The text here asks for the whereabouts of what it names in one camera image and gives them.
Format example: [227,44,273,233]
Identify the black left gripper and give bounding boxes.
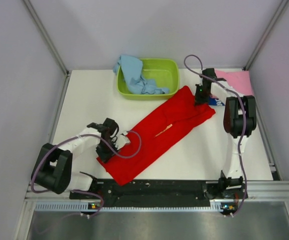
[95,137,121,164]

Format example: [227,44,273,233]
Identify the red printed t shirt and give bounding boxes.
[101,86,216,186]

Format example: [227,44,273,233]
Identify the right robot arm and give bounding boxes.
[194,68,257,199]

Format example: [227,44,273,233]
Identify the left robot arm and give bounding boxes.
[30,118,120,199]

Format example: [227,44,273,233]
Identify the blue printed folded t shirt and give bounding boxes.
[208,97,225,107]

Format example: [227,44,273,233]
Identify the pink folded t shirt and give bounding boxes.
[214,69,254,96]

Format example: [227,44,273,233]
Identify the green plastic basin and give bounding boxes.
[115,58,180,101]

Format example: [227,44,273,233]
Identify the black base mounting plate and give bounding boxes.
[69,178,247,208]

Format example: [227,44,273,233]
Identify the light blue t shirt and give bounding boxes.
[113,54,170,95]

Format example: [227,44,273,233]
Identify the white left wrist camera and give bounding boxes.
[114,131,131,151]

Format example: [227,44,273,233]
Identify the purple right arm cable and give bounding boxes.
[183,54,249,218]

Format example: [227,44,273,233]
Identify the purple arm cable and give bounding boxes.
[30,129,142,218]
[183,54,249,218]

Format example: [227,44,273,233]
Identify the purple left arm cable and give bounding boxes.
[30,129,142,218]

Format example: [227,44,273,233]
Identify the grey slotted cable duct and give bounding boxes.
[34,201,235,213]

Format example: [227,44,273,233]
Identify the aluminium frame post right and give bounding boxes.
[242,0,289,71]

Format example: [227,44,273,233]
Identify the aluminium frame post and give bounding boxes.
[242,0,289,71]
[21,0,70,76]

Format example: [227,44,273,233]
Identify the aluminium frame post left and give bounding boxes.
[21,0,70,76]

